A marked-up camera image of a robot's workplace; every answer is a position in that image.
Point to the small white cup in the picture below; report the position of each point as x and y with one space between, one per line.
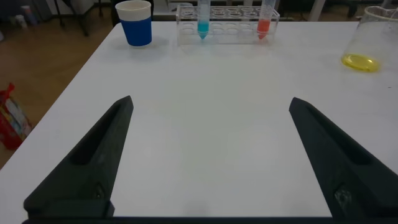
20 21

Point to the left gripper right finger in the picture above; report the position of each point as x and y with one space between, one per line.
357 180

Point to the clear glass beaker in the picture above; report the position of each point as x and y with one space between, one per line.
373 40

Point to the red gift bag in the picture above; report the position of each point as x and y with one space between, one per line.
12 124

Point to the red pigment test tube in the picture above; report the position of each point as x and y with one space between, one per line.
263 27

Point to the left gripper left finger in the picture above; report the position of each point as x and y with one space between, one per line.
87 174

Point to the blue white paper cup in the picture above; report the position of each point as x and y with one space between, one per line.
136 31

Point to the blue pigment test tube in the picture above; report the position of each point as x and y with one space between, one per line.
203 28

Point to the clear acrylic test tube rack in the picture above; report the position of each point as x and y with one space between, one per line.
231 34

